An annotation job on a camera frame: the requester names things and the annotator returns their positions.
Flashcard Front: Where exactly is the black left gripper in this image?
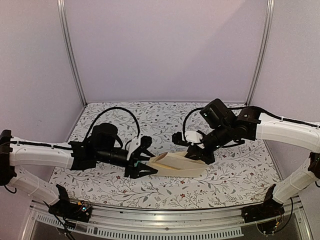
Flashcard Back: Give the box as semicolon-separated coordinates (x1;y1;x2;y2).
96;147;158;180

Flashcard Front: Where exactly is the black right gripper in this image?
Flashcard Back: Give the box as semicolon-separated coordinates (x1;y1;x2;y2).
182;122;233;165

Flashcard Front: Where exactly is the cream envelope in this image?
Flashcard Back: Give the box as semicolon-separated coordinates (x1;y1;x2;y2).
147;151;208;178

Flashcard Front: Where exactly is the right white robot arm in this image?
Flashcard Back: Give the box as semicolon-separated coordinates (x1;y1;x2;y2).
182;98;320;218

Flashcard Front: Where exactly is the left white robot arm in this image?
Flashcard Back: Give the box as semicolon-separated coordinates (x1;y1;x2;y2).
0;123;158;217

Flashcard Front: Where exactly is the floral patterned table mat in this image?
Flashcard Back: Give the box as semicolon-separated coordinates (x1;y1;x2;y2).
49;102;280;209

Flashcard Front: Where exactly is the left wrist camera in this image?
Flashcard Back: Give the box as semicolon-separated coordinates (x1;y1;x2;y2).
126;135;152;161

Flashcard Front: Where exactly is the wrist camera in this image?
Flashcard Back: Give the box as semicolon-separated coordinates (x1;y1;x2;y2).
172;131;203;147
126;135;152;161

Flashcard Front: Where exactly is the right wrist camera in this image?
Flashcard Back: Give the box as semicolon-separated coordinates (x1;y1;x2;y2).
172;131;203;147

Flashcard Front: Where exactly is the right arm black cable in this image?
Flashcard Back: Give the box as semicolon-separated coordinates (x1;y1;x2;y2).
181;108;203;141

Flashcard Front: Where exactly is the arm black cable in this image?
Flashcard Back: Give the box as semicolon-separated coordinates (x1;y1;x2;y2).
84;106;141;142
181;108;203;141

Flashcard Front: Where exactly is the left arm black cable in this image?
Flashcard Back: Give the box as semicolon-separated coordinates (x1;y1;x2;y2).
84;106;141;142

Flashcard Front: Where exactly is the front aluminium rail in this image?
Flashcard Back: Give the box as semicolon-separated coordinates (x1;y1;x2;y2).
21;197;315;240

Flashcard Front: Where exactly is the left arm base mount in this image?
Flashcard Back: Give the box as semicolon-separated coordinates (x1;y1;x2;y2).
48;184;93;223

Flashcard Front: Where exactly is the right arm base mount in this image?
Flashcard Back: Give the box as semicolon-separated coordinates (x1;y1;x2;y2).
241;184;285;223

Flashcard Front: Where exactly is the right aluminium frame post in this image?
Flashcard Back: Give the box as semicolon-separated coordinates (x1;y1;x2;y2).
245;0;275;106

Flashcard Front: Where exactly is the aluminium frame post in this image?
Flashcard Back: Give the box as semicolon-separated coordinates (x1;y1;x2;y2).
245;0;275;106
56;0;88;108

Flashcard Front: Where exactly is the left aluminium frame post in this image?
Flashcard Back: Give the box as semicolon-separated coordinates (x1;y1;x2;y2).
56;0;88;108

